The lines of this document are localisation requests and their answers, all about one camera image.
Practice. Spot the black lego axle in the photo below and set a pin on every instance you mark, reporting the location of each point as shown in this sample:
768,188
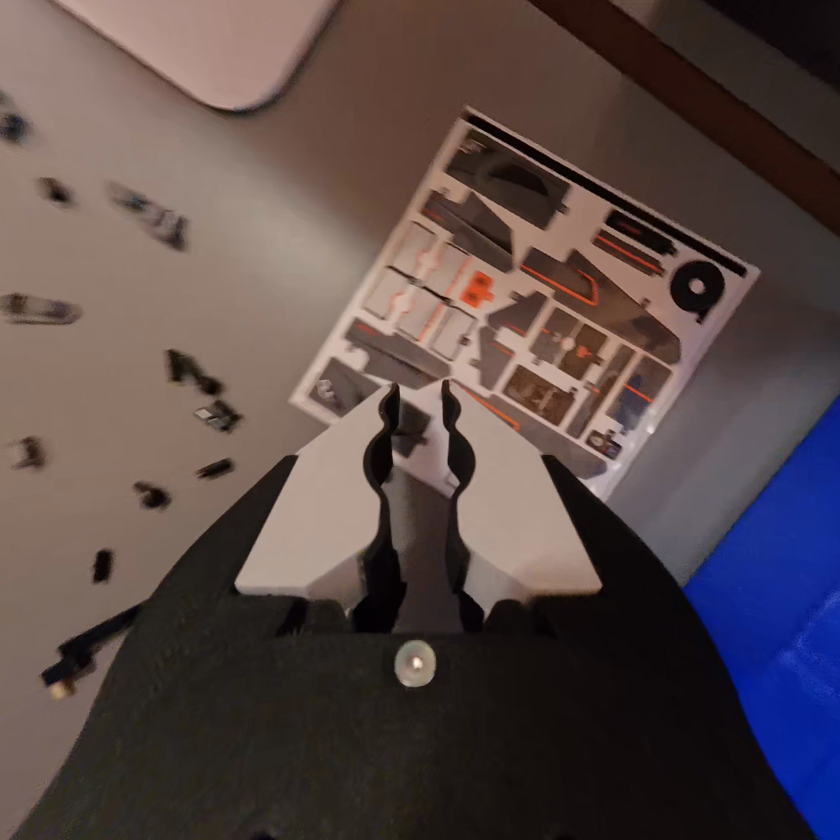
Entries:
103,565

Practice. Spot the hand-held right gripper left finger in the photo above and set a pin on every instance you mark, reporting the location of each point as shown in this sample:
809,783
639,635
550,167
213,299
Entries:
308,525

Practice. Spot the lego sticker sheet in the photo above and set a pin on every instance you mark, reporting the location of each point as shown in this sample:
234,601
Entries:
525,262

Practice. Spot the small black lego pin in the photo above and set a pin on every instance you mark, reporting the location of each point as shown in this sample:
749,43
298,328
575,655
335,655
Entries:
215,468

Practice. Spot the dark grey lego wedge panel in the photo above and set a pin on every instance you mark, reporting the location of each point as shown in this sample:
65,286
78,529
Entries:
154,220
39,308

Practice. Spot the blue plastic bin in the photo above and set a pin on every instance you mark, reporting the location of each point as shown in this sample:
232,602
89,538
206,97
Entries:
774,623

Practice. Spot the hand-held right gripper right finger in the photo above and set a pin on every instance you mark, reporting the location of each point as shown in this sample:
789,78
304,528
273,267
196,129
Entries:
525,525

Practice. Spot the grey curved lego piece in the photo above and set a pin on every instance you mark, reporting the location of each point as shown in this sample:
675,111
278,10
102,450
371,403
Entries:
13,126

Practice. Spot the black and teal lego pin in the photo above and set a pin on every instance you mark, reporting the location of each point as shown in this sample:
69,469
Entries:
54,191

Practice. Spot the small grey and black lego piece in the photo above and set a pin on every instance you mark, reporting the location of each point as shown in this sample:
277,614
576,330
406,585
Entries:
27,453

